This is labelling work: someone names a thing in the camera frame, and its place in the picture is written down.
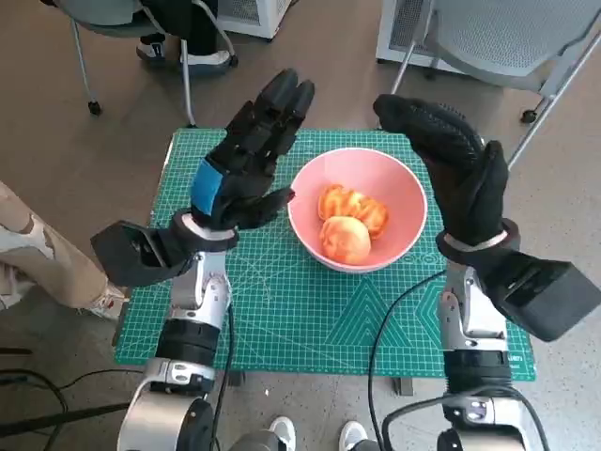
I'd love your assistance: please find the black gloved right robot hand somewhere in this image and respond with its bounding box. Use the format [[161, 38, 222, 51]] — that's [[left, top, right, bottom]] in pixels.
[[372, 93, 511, 246]]

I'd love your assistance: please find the empty grey mesh chair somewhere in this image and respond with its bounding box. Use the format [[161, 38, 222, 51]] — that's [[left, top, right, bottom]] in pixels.
[[378, 0, 601, 165]]

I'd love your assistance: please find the long black stand leg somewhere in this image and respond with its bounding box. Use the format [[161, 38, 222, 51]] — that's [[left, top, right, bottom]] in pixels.
[[0, 403, 131, 436]]

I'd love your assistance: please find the pink bowl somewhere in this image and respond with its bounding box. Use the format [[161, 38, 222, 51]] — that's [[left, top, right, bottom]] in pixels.
[[286, 148, 428, 275]]

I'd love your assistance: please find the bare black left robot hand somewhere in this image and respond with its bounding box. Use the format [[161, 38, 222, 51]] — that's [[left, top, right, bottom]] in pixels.
[[190, 68, 316, 232]]

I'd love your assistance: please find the black floor cable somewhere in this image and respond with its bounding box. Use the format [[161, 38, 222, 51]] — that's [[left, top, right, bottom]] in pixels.
[[0, 368, 145, 451]]

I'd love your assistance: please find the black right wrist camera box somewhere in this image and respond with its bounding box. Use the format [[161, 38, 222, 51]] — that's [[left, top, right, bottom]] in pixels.
[[487, 251, 601, 343]]

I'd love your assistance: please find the round toy bread bun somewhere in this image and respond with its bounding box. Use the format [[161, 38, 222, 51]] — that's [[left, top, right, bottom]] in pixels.
[[319, 214, 373, 264]]

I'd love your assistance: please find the grey chair with person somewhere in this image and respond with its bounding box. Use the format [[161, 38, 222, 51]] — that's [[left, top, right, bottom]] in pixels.
[[51, 0, 239, 128]]

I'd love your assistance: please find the small white mesh cabinet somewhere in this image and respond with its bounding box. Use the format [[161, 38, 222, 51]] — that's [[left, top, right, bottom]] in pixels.
[[215, 0, 300, 41]]

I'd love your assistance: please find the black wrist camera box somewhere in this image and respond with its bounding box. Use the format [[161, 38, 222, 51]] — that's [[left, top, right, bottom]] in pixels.
[[487, 251, 601, 343], [89, 221, 193, 288]]

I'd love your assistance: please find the green cutting mat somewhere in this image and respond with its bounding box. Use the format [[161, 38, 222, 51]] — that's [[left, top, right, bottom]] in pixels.
[[115, 129, 537, 381]]

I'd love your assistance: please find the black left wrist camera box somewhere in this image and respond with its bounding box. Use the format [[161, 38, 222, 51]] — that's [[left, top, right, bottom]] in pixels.
[[89, 221, 193, 288]]

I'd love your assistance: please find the white shoe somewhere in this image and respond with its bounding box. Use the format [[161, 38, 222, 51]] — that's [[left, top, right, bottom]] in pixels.
[[269, 416, 297, 451], [338, 420, 368, 451]]

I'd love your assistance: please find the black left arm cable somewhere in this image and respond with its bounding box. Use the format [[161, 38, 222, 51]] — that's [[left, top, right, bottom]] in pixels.
[[206, 295, 236, 451]]

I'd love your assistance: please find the large white mesh cabinet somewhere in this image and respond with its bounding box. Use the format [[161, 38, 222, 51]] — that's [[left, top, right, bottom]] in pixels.
[[377, 0, 466, 74]]

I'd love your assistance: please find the person in beige trousers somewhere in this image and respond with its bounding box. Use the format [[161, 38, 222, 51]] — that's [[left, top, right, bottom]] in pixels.
[[0, 180, 131, 320]]

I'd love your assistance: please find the person in black trousers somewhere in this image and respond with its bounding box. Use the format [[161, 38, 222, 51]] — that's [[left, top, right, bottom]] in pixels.
[[131, 0, 232, 67]]

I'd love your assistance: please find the rectangular toy bread loaf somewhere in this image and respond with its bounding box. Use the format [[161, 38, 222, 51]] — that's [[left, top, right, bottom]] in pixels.
[[317, 183, 391, 241]]

